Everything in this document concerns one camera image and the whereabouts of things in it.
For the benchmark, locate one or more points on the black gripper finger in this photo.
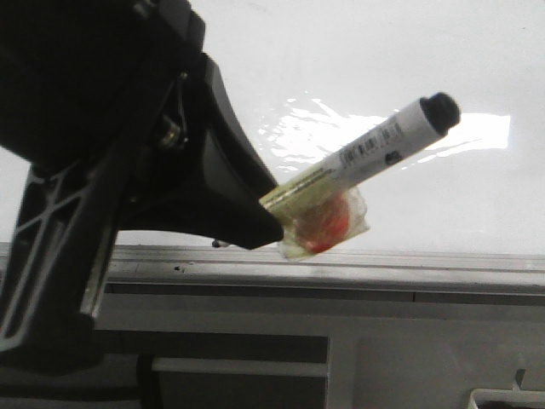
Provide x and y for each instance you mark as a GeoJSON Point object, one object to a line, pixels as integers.
{"type": "Point", "coordinates": [55, 276]}
{"type": "Point", "coordinates": [208, 183]}

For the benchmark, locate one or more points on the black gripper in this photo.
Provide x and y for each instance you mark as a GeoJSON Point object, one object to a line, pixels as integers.
{"type": "Point", "coordinates": [66, 65]}

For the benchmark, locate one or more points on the white marker with taped pad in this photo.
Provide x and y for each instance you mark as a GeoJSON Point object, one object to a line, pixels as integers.
{"type": "Point", "coordinates": [322, 207]}

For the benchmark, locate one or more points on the metal whiteboard tray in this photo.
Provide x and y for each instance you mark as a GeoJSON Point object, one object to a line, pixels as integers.
{"type": "Point", "coordinates": [435, 272]}

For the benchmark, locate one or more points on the dark cabinet with white shelf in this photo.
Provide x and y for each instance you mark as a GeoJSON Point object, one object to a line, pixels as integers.
{"type": "Point", "coordinates": [147, 369]}

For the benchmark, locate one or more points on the white bin bottom right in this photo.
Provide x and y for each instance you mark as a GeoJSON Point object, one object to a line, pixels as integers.
{"type": "Point", "coordinates": [499, 398]}

